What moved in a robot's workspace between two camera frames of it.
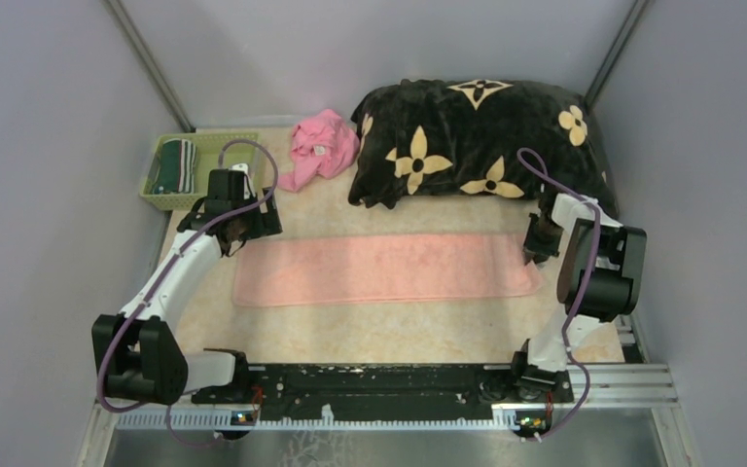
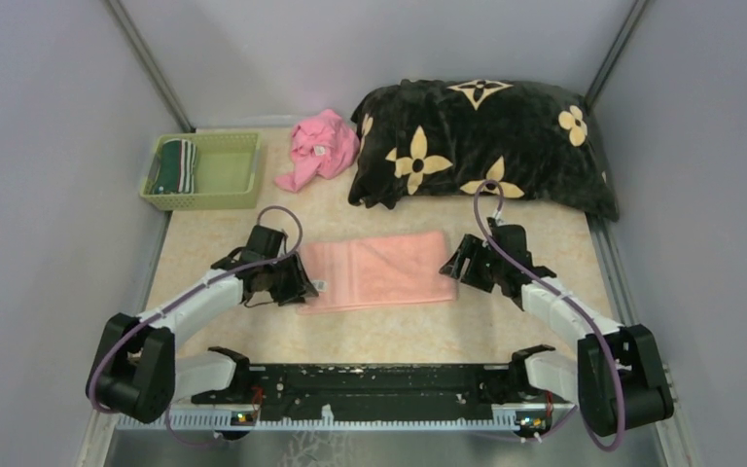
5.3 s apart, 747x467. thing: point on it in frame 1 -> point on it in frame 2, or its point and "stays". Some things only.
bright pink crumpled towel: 322,144 stays
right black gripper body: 542,239 -> 483,268
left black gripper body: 256,223 -> 286,280
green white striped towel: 177,167 stays
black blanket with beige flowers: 463,137 stays
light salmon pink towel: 315,269 stays
